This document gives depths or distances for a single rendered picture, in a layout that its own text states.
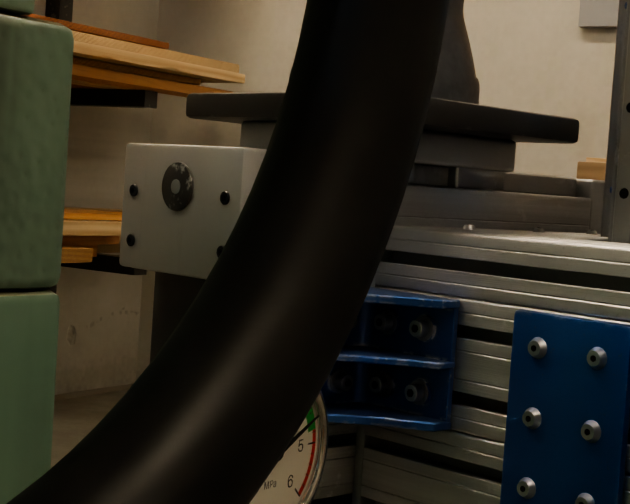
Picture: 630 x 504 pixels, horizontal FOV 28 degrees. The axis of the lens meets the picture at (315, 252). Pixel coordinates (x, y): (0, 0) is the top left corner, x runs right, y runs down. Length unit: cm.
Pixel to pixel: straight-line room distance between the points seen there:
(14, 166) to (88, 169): 379
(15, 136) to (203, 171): 44
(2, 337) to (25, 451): 4
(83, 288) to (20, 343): 381
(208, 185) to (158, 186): 6
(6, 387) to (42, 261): 4
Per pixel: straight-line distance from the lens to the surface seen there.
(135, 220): 91
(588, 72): 367
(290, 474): 44
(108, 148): 428
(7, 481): 43
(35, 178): 42
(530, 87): 373
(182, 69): 367
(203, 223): 85
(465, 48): 98
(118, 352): 441
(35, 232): 42
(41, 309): 43
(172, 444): 20
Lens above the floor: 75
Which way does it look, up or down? 3 degrees down
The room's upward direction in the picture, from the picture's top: 4 degrees clockwise
